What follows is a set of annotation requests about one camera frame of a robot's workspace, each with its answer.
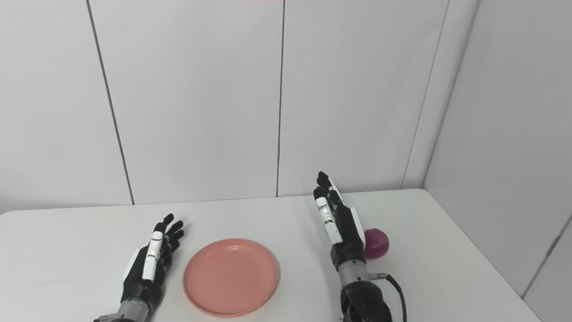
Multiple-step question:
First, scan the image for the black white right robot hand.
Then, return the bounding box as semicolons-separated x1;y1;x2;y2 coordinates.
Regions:
313;171;367;271

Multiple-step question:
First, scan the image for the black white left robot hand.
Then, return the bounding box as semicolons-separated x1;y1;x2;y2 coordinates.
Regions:
121;213;185;310

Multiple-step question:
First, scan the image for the purple red onion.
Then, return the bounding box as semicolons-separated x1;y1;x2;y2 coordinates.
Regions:
363;228;390;260

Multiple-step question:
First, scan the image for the pink round plate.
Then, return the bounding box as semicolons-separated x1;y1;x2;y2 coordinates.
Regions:
182;238;280;318

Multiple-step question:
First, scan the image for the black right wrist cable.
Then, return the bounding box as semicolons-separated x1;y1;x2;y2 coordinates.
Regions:
369;272;408;322

